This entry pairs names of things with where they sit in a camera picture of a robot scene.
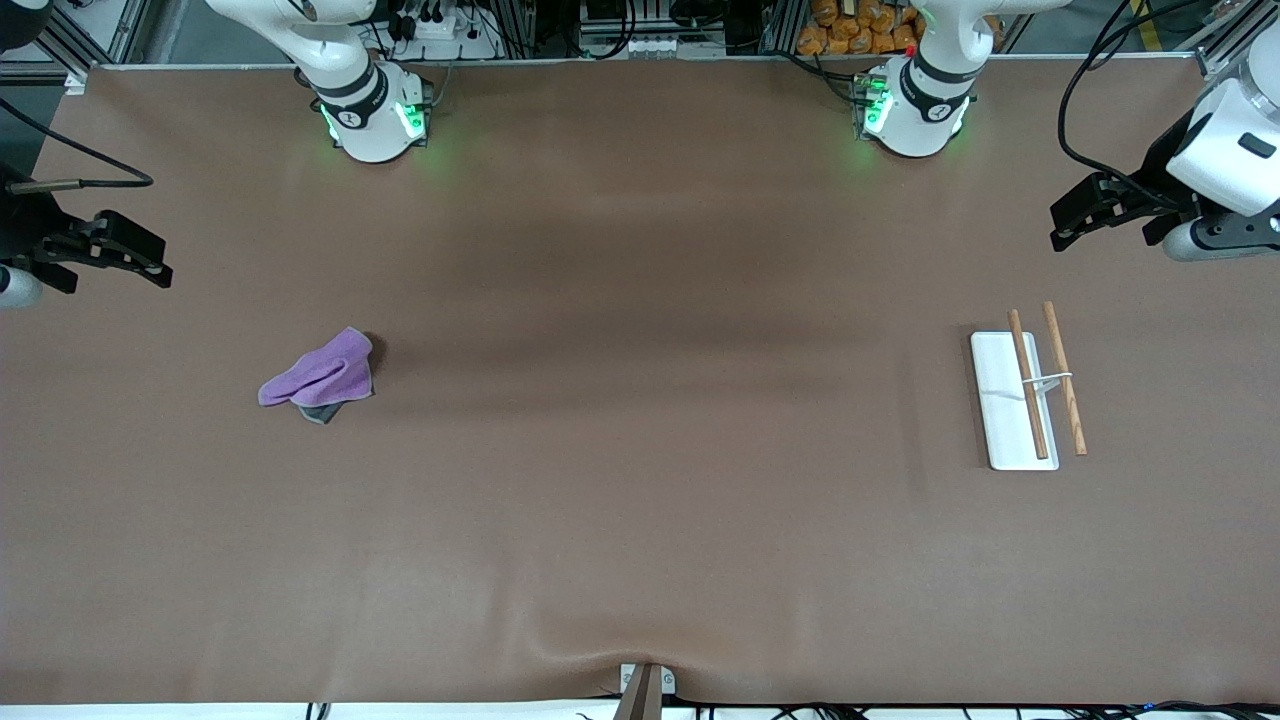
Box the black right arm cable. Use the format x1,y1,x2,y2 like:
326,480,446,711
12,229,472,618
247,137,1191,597
0,98,154,191

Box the metal table edge bracket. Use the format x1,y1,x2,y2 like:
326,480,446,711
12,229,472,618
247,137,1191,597
612,663,677,720

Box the white power strip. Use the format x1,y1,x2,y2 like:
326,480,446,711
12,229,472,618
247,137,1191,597
385,10,501,61

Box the aluminium frame post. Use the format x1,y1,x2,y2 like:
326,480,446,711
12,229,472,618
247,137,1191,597
1195,0,1280,76
0,0,151,86

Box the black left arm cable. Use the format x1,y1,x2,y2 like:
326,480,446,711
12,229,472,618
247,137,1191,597
1058,0,1216,211

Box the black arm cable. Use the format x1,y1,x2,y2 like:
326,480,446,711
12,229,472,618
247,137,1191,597
1058,0,1216,211
0,98,154,191

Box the purple and grey towel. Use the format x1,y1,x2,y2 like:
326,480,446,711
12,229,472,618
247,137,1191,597
258,327,376,425

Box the pile of orange packets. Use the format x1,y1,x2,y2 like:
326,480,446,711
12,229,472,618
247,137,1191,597
797,0,926,56

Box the brown table cover mat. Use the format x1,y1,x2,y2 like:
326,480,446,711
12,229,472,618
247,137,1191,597
0,55,1280,706

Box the white rack with wooden bars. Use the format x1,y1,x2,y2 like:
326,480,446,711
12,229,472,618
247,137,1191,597
970,301,1088,472

